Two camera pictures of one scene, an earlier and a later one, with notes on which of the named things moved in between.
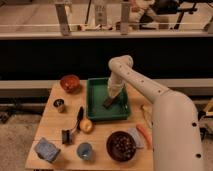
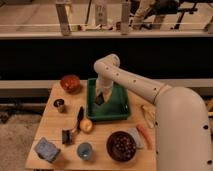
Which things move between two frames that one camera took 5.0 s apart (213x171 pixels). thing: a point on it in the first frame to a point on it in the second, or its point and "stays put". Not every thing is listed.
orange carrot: (147, 136) stays put
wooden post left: (63, 18) stays put
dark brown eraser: (107, 102) to (100, 99)
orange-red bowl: (70, 83) stays put
